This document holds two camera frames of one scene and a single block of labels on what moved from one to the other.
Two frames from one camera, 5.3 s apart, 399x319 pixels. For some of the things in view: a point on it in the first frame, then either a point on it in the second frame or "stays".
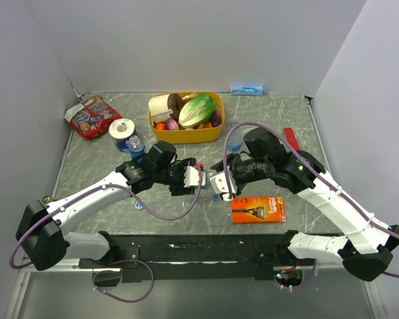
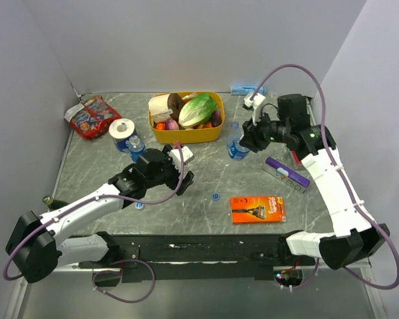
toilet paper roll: (120, 130) stays
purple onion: (171, 124) stays
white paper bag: (159, 108) stays
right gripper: (232, 159) to (251, 137)
